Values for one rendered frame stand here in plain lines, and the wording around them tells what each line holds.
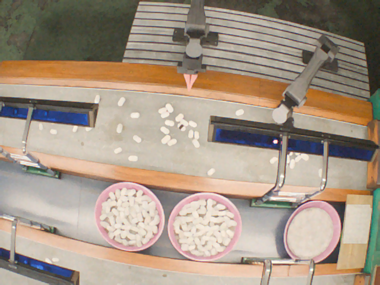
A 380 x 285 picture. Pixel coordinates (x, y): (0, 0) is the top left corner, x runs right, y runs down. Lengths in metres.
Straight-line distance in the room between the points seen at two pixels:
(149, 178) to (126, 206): 0.14
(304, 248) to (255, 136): 0.58
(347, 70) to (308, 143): 0.77
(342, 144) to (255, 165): 0.44
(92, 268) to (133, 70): 0.81
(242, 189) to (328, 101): 0.54
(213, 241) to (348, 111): 0.80
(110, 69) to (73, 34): 1.10
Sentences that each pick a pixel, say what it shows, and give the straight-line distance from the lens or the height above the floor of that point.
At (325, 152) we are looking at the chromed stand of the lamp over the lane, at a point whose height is 1.12.
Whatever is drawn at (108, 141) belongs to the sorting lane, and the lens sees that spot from 1.65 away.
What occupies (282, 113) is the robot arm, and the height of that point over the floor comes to 0.95.
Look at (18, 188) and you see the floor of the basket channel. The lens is 1.80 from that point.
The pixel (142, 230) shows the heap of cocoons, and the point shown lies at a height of 0.74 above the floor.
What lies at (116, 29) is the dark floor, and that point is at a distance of 2.72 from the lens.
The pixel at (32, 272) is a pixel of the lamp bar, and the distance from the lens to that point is 1.30.
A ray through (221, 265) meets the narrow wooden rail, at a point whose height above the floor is 0.77.
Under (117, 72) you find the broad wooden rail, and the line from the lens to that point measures 1.71.
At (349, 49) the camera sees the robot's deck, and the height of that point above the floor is 0.67.
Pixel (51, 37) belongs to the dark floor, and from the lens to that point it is 2.84.
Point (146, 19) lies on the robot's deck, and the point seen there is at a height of 0.67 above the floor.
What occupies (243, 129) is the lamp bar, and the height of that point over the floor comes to 1.11.
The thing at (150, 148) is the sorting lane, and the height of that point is 0.74.
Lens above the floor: 2.31
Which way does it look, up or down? 75 degrees down
